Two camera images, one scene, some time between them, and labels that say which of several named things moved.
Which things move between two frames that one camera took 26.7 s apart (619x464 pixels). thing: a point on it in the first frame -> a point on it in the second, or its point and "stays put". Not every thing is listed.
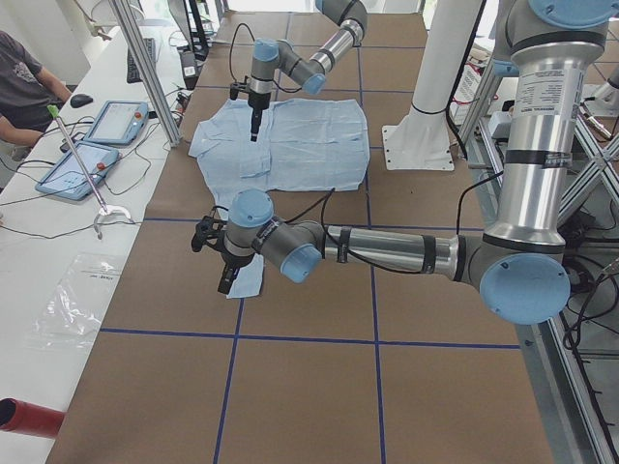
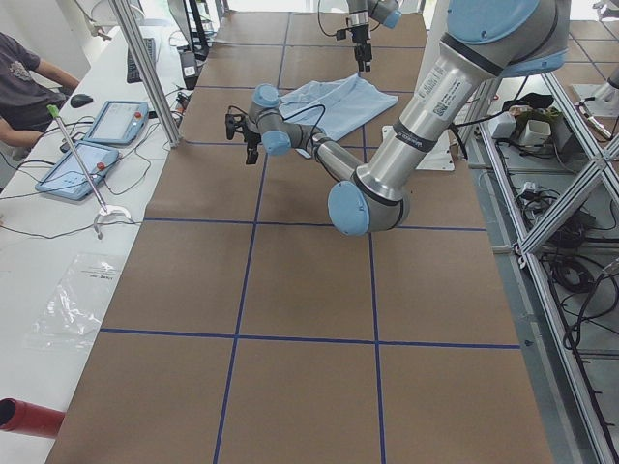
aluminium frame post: x=139 y=45 stays put
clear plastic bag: x=72 y=315 stays put
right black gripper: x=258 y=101 -> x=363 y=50
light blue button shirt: x=303 y=145 -> x=336 y=106
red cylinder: x=27 y=418 stays put
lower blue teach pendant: x=67 y=178 stays put
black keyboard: x=133 y=74 stays put
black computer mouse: x=80 y=100 stays put
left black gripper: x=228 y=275 -> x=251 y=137
